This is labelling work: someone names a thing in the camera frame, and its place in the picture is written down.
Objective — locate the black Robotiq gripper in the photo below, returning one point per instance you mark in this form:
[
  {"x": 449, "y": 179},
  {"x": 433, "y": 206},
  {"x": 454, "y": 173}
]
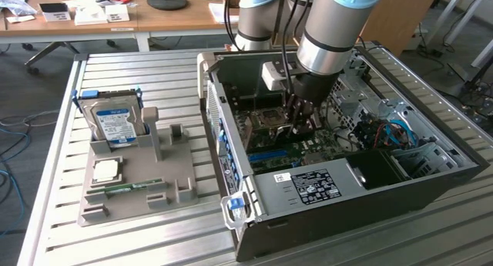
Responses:
[{"x": 314, "y": 88}]

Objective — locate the Nvidia graphics card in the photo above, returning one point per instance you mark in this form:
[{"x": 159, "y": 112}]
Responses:
[{"x": 262, "y": 139}]

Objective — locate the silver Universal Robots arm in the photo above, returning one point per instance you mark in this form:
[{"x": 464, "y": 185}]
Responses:
[{"x": 331, "y": 32}]

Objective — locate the silver perforated disk bay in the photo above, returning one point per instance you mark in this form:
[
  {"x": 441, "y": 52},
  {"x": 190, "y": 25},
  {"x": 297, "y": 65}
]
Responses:
[{"x": 355, "y": 110}]

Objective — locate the metal CPU socket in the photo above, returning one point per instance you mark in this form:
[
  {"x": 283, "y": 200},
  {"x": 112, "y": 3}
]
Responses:
[{"x": 269, "y": 117}]

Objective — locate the green motherboard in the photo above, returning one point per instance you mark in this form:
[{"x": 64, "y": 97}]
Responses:
[{"x": 327, "y": 147}]

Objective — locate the blue expansion slot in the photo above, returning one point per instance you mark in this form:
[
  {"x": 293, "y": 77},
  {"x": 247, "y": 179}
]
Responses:
[{"x": 267, "y": 155}]

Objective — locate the white paper stack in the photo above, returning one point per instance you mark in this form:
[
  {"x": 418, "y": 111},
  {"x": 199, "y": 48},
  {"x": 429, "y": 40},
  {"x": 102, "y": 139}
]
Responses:
[{"x": 217, "y": 15}]

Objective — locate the grey power supply unit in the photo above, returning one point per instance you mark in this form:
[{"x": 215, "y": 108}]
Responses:
[{"x": 277, "y": 191}]

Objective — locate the silver slotted disk bay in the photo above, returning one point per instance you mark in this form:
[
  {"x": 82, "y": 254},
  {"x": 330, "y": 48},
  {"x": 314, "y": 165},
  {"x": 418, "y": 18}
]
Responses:
[{"x": 424, "y": 162}]

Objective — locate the black open PC case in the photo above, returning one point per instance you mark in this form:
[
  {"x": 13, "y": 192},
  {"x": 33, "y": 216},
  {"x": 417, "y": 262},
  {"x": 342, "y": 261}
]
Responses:
[{"x": 346, "y": 220}]

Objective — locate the black round lamp base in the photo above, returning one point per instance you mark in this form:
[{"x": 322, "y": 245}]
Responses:
[{"x": 167, "y": 3}]

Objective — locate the hard disk with blue caddy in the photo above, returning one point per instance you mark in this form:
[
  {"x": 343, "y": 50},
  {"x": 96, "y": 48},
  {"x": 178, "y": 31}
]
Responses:
[{"x": 115, "y": 124}]

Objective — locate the grey plastic parts rack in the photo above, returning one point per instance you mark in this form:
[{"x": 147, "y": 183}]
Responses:
[{"x": 138, "y": 168}]

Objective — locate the plain white box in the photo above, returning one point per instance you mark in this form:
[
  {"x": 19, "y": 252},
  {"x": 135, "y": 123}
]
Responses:
[{"x": 118, "y": 15}]

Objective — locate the green RAM stick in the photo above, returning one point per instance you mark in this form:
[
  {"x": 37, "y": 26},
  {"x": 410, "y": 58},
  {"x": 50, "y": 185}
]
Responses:
[{"x": 127, "y": 187}]

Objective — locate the silver CPU chip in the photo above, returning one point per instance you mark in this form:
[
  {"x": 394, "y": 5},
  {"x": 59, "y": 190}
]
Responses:
[{"x": 104, "y": 170}]

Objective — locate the flat white box with cup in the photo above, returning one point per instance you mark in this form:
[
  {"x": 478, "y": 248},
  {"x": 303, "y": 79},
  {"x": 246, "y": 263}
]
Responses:
[{"x": 90, "y": 18}]

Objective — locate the wooden office desk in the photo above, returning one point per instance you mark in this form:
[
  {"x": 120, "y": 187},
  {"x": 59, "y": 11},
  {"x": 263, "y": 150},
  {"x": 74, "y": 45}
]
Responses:
[{"x": 58, "y": 28}]

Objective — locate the black chair base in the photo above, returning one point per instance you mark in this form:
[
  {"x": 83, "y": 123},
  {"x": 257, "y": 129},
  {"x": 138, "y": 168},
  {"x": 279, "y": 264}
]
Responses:
[{"x": 46, "y": 53}]

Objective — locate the white box with black top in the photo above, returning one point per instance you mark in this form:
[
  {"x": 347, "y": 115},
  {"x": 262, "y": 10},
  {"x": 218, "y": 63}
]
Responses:
[{"x": 55, "y": 15}]

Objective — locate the white paper label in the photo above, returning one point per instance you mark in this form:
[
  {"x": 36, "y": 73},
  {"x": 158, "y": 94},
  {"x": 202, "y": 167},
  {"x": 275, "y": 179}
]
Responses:
[{"x": 19, "y": 19}]

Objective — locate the clear plastic bag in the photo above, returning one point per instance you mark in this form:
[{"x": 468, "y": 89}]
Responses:
[{"x": 13, "y": 2}]

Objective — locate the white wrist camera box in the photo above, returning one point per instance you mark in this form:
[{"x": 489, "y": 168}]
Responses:
[{"x": 273, "y": 77}]

